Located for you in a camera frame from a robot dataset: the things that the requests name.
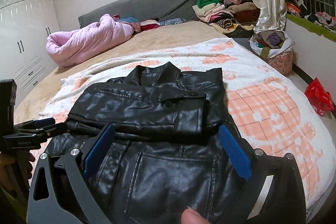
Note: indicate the red plastic bag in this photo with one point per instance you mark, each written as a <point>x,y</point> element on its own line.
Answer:
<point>319,98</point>

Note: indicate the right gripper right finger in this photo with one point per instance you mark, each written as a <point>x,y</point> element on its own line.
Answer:
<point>285,201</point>

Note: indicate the white orange patterned blanket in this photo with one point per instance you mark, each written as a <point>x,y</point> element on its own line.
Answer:
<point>268,109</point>

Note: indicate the grey headboard cushion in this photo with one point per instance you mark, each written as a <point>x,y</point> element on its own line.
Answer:
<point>143,10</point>

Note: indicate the small clothes by headboard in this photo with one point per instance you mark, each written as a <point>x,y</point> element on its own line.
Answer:
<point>146,25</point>

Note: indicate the black leather jacket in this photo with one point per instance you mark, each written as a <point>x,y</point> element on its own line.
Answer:
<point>167,154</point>

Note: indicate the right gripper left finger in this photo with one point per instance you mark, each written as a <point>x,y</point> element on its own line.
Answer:
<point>60,190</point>

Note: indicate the clothes on windowsill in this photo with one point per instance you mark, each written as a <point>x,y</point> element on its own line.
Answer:
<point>317,22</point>

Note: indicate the right hand thumb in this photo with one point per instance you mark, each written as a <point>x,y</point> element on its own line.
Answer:
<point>190,216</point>

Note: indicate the pink rolled quilt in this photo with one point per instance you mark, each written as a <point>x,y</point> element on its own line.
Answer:
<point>70,48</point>

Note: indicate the floral laundry basket with clothes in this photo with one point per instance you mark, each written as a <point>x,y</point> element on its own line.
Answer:
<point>275,48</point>

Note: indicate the pile of folded clothes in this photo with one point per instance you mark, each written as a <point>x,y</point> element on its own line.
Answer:
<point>233,18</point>

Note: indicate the left hand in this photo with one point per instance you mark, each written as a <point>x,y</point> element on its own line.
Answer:
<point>8,176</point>

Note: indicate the white wardrobe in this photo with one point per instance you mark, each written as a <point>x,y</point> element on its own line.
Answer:
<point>25,27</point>

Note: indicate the beige bed sheet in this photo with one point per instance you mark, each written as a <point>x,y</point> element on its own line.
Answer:
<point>164,37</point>

